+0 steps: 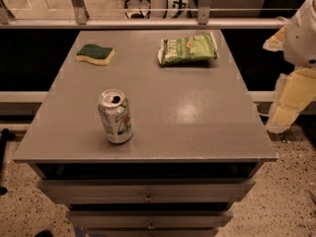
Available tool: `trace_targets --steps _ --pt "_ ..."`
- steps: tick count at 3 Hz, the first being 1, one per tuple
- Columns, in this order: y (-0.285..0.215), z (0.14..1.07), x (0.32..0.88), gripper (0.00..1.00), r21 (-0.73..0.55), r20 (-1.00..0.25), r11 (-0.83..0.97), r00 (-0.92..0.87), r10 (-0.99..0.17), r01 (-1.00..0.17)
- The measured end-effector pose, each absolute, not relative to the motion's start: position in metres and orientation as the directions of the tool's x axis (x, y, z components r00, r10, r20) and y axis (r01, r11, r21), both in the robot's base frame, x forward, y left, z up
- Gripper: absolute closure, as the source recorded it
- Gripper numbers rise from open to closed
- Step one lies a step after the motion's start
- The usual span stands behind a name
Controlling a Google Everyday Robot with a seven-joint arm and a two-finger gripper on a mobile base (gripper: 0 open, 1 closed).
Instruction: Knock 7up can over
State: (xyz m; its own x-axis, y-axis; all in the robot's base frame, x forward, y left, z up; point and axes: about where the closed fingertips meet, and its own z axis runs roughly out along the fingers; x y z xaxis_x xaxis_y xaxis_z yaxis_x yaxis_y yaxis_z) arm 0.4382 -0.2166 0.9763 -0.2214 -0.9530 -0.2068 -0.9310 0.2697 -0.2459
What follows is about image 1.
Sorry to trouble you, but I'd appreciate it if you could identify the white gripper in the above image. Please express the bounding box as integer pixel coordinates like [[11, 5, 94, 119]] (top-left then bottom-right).
[[263, 0, 316, 133]]

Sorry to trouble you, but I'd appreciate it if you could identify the white green 7up can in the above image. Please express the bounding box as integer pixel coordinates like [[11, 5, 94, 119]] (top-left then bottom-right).
[[98, 89, 132, 144]]

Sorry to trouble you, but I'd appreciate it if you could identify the green chip bag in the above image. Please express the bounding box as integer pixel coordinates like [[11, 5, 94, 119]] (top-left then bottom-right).
[[158, 32, 218, 66]]

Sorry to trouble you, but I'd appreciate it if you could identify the grey drawer cabinet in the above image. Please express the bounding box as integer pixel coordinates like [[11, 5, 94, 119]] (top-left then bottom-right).
[[14, 31, 277, 237]]

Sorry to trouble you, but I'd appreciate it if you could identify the top grey drawer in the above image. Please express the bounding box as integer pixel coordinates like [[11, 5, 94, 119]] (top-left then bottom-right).
[[39, 179, 255, 204]]

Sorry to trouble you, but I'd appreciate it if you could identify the grey drawer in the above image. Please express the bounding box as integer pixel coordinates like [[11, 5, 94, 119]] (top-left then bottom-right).
[[39, 179, 255, 204], [67, 210, 232, 229]]

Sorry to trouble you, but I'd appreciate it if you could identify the green yellow sponge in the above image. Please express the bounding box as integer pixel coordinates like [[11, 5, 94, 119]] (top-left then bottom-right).
[[76, 43, 116, 66]]

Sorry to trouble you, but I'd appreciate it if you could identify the metal top drawer knob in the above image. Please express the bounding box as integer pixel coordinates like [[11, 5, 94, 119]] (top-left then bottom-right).
[[143, 194, 154, 203]]

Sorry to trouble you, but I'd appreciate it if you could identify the metal drawer knob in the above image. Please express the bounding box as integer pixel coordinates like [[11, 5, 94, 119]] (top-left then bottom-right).
[[147, 222, 156, 230], [143, 194, 154, 203]]

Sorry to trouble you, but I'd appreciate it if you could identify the grey metal railing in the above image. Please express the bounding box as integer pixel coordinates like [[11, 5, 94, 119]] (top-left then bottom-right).
[[0, 0, 288, 29]]

